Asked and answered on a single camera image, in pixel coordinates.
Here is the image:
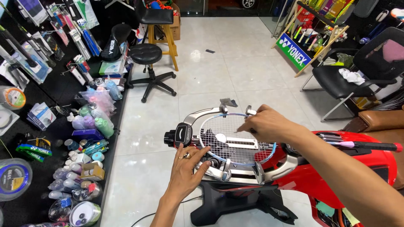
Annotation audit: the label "black power cable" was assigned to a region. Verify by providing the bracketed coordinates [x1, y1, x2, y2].
[131, 195, 203, 227]

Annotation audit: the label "black string clamp white knob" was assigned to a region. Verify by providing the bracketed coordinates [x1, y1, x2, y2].
[208, 133, 228, 159]

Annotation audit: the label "person's right hand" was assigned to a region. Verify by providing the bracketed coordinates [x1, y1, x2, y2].
[237, 104, 296, 144]

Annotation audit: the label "black mesh office chair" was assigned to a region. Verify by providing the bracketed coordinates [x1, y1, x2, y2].
[301, 27, 404, 122]

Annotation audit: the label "person's left hand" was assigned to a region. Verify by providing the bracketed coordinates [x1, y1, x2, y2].
[165, 143, 212, 202]

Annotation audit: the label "black round swivel stool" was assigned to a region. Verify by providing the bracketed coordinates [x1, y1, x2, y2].
[128, 44, 177, 103]

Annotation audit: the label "black counter full of goods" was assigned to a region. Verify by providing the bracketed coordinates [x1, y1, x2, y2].
[0, 60, 134, 227]

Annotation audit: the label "white crumpled cloth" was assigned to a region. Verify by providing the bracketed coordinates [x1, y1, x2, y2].
[339, 68, 366, 86]

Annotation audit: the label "silver tools in machine tray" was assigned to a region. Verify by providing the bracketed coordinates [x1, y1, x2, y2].
[317, 133, 344, 142]

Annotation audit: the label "wooden bar stool black seat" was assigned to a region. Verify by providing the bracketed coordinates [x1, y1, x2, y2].
[134, 0, 179, 72]

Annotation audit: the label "blue white badminton racket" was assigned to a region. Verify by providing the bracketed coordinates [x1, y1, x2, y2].
[199, 113, 404, 166]

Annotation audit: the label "black racket head cover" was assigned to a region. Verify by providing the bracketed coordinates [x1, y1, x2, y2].
[100, 23, 132, 62]

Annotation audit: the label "heap of sports gear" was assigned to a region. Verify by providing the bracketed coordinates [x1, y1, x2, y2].
[353, 0, 404, 45]

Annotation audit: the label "brown leather sofa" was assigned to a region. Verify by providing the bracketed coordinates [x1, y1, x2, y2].
[340, 109, 404, 190]

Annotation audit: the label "black pegboard wall display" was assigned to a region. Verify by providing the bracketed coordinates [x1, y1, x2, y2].
[0, 0, 103, 87]

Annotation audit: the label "wooden display rack green sign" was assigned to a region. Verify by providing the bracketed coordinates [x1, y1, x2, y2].
[271, 0, 356, 78]

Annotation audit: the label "cardboard box with goods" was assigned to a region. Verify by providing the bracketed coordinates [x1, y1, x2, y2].
[146, 0, 181, 41]

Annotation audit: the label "red silver racket stringing machine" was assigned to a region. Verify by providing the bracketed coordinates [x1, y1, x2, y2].
[163, 104, 399, 227]

